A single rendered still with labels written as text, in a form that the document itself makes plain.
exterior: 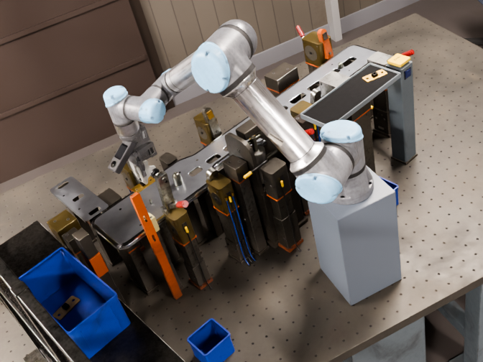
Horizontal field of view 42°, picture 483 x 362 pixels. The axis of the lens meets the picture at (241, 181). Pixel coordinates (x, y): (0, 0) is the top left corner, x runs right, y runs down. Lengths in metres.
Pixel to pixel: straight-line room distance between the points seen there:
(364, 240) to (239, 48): 0.72
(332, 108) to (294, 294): 0.65
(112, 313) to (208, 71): 0.70
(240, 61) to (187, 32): 2.85
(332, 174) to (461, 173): 0.98
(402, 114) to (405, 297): 0.71
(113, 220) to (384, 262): 0.92
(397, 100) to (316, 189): 0.84
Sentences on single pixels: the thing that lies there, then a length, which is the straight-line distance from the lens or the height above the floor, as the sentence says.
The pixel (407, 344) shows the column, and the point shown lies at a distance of 2.41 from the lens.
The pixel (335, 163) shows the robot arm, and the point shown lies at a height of 1.31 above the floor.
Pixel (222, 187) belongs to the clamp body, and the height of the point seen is 1.07.
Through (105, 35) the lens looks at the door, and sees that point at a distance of 4.24.
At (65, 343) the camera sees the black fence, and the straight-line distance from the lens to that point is 1.18.
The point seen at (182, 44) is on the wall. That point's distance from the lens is 4.48.
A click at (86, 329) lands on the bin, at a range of 1.77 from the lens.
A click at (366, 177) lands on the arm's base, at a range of 1.89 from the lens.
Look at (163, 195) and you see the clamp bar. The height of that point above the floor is 1.14.
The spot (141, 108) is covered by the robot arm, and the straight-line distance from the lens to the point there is 1.92.
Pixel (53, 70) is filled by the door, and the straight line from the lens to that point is 4.25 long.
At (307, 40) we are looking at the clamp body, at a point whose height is 1.06.
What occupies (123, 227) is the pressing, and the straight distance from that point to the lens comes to 2.19.
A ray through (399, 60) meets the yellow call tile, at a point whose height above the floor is 1.16.
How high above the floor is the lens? 2.40
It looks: 39 degrees down
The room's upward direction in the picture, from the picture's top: 16 degrees counter-clockwise
